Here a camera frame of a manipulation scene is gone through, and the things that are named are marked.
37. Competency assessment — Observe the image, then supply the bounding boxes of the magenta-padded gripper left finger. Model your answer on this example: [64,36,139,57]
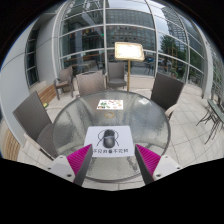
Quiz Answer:
[46,143,95,187]

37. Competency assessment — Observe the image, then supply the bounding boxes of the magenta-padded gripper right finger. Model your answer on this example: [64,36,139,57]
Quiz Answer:
[134,143,183,186]

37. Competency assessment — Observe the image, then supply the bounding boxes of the black computer mouse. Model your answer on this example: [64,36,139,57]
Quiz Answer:
[102,129,117,150]

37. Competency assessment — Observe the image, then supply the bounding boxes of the white mouse pad with drawing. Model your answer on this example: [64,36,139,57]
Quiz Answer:
[83,125,136,159]

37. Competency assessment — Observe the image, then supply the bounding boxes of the colourful laminated menu card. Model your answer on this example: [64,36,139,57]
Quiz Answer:
[96,99,125,111]

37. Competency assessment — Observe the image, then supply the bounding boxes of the brown wicker armchair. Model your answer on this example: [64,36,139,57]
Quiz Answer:
[52,66,75,101]
[106,61,129,91]
[75,69,107,98]
[12,90,60,162]

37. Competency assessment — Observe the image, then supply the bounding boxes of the dark wicker armchair, beige arms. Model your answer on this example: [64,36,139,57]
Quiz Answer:
[150,72,185,122]

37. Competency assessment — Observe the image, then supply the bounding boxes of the dark metal outdoor table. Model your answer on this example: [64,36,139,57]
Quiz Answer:
[195,95,224,145]

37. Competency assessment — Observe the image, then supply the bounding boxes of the gold menu stand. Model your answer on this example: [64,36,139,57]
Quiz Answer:
[114,41,146,93]

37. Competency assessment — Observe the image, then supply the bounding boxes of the tan round ring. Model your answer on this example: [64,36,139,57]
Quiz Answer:
[103,111,116,120]

